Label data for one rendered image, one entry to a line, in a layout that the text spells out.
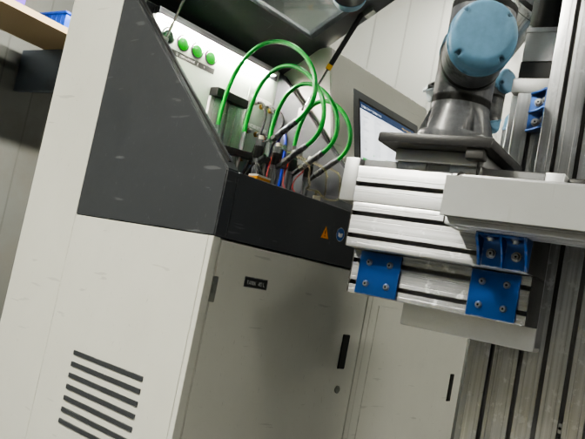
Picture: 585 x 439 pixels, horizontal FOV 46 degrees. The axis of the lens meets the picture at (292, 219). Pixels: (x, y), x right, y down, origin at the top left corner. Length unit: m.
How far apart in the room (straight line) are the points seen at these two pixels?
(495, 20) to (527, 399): 0.71
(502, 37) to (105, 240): 1.15
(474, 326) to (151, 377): 0.76
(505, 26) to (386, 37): 2.80
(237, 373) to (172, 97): 0.72
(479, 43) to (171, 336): 0.93
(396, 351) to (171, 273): 0.91
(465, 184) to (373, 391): 1.17
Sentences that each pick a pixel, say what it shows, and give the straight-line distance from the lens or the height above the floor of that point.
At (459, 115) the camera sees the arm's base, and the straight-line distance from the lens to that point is 1.35.
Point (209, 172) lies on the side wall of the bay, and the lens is 1.64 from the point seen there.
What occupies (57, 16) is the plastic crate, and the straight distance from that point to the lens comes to 3.64.
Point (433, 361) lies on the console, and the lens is 2.52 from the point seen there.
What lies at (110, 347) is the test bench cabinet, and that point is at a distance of 1.82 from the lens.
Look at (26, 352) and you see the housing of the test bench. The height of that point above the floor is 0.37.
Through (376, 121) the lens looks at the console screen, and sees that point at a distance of 2.61.
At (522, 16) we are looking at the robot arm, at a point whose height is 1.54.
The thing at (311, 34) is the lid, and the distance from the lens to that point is 2.46.
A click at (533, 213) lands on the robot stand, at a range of 1.13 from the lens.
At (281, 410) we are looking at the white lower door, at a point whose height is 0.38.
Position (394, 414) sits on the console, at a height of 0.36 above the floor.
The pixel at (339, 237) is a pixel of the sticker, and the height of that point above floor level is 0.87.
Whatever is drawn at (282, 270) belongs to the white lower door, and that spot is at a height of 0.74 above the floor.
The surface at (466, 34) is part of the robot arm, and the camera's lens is 1.25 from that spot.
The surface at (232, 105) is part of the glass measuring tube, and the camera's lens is 2.31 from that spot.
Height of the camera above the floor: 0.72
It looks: 5 degrees up
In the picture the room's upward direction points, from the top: 11 degrees clockwise
